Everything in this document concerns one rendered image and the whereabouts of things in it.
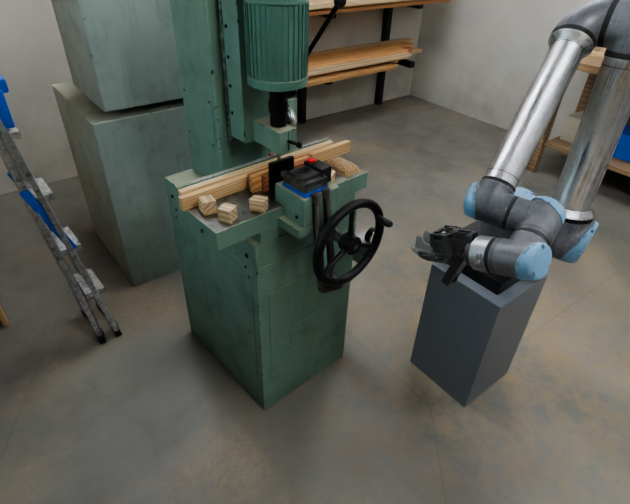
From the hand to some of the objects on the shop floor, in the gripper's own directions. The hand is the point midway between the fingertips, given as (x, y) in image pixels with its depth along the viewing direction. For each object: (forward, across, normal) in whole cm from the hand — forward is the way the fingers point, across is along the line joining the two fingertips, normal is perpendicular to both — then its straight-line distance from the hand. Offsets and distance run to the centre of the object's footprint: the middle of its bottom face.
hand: (415, 248), depth 135 cm
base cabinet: (+86, +11, +56) cm, 104 cm away
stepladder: (+142, +71, +36) cm, 163 cm away
